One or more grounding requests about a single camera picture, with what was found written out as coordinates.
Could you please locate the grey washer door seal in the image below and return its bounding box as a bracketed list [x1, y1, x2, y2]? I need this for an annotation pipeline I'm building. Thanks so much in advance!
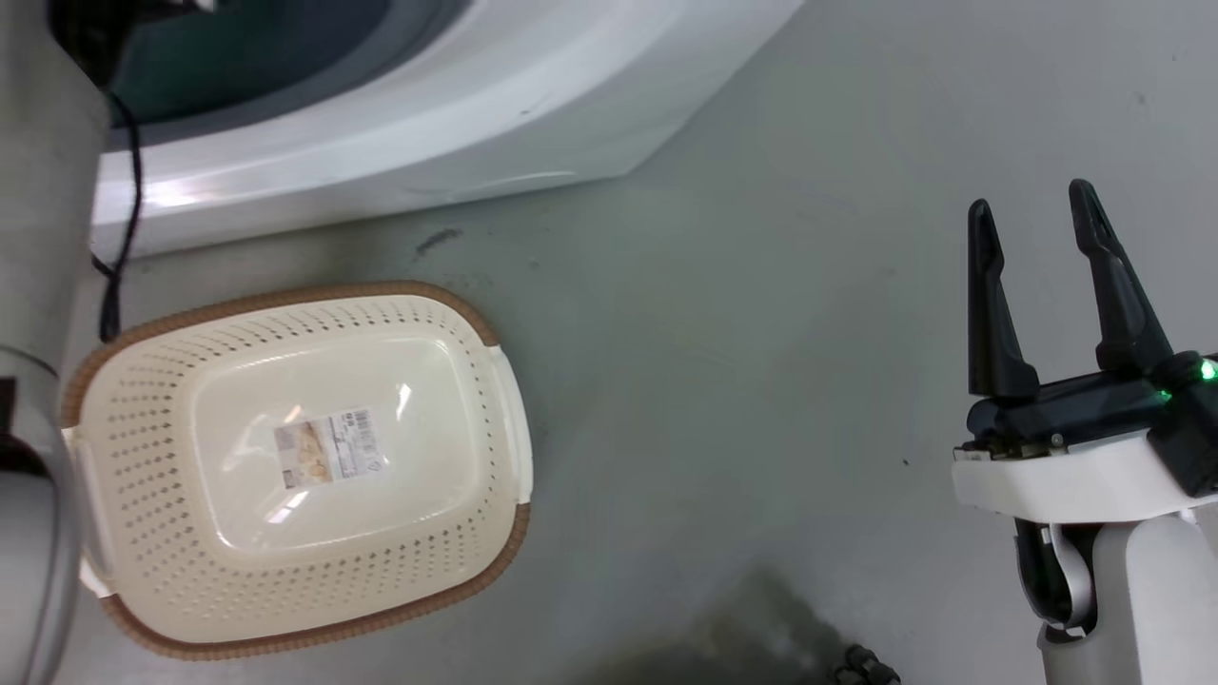
[107, 0, 474, 150]

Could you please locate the cream perforated laundry basket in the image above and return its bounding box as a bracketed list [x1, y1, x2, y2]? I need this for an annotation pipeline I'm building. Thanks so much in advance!
[61, 281, 534, 661]

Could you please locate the paper label sticker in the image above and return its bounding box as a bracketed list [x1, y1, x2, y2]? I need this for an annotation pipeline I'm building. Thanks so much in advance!
[274, 408, 390, 491]

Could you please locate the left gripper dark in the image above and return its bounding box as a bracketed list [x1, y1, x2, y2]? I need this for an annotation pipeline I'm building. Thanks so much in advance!
[48, 0, 222, 90]

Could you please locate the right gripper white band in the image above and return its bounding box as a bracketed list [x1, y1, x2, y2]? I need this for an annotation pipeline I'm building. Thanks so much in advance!
[952, 178, 1218, 526]

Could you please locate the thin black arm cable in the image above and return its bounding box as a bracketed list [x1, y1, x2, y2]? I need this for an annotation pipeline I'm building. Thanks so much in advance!
[91, 89, 145, 343]

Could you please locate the white washing machine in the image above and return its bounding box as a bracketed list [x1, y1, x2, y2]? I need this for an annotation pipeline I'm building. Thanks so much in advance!
[91, 0, 806, 260]

